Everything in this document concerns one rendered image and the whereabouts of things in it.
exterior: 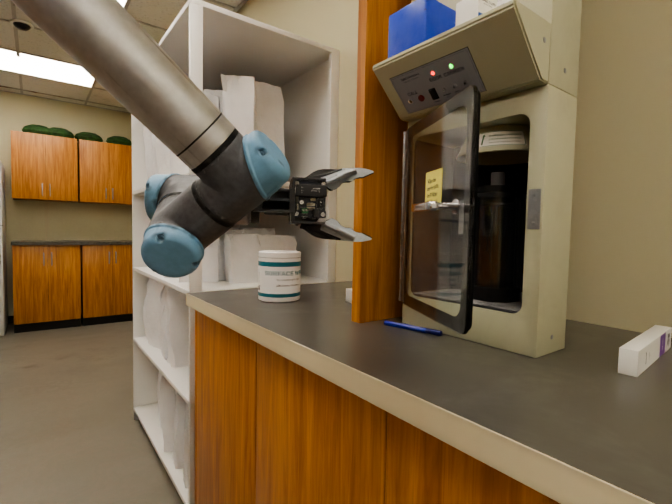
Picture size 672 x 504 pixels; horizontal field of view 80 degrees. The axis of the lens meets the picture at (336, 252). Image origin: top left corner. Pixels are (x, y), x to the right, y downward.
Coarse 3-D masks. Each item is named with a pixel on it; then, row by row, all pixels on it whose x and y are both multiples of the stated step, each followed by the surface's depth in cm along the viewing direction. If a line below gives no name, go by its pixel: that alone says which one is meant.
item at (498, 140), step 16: (496, 128) 79; (512, 128) 78; (528, 128) 78; (480, 144) 80; (496, 144) 78; (512, 144) 77; (528, 144) 77; (480, 160) 93; (496, 160) 93; (512, 160) 91
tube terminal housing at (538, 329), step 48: (528, 0) 70; (576, 0) 72; (576, 48) 73; (528, 96) 70; (576, 96) 74; (528, 192) 70; (528, 240) 70; (528, 288) 71; (480, 336) 78; (528, 336) 71
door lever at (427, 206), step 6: (414, 204) 72; (420, 204) 69; (426, 204) 66; (432, 204) 65; (438, 204) 66; (444, 204) 66; (450, 204) 66; (456, 204) 66; (414, 210) 72; (420, 210) 70; (426, 210) 67; (432, 210) 66; (456, 210) 66
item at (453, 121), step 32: (416, 128) 85; (448, 128) 70; (416, 160) 85; (448, 160) 70; (416, 192) 85; (448, 192) 70; (416, 224) 84; (448, 224) 70; (416, 256) 84; (448, 256) 70; (416, 288) 84; (448, 288) 69; (448, 320) 69
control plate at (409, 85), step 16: (464, 48) 70; (432, 64) 76; (448, 64) 74; (464, 64) 72; (400, 80) 83; (416, 80) 80; (432, 80) 78; (448, 80) 76; (464, 80) 74; (480, 80) 72; (400, 96) 86; (416, 96) 83; (448, 96) 79
